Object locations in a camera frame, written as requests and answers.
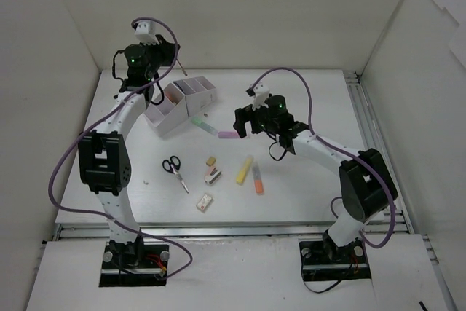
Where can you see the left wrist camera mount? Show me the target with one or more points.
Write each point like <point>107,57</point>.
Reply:
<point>145,32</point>

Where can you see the yellow highlighter marker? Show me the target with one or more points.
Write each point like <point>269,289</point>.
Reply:
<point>244,170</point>

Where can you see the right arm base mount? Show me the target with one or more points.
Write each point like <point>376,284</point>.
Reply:
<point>319,263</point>

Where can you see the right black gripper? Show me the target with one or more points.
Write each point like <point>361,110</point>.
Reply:
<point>246,119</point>

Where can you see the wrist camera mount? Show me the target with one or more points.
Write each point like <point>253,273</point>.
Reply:
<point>145,32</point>
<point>260,92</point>

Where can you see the green highlighter marker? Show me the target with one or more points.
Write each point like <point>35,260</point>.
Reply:
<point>204,126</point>

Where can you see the black handled scissors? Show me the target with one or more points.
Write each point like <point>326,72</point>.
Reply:
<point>172,165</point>

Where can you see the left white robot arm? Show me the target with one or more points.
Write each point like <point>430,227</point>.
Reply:
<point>104,164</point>

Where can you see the red gel pen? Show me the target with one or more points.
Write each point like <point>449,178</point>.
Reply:
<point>182,68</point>

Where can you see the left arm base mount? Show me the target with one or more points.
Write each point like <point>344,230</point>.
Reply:
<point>125,270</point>

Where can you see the slim orange highlighter pen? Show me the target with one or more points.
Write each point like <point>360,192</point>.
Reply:
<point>169,97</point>

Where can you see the white pink desk organizer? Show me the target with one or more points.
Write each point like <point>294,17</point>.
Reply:
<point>190,95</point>

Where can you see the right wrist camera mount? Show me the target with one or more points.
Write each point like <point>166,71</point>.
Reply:
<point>260,92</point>

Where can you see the tan eraser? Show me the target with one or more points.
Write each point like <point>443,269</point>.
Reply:
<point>211,161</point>

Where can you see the pink white stapler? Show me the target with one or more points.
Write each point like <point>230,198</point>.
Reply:
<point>212,175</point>

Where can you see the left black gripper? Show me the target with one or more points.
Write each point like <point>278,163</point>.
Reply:
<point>169,52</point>

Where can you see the orange capped marker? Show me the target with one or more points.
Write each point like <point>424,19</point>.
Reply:
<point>258,184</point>

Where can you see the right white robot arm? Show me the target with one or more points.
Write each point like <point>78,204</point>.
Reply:
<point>365,182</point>

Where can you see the pink purple highlighter marker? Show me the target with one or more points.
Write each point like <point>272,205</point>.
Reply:
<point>228,135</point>

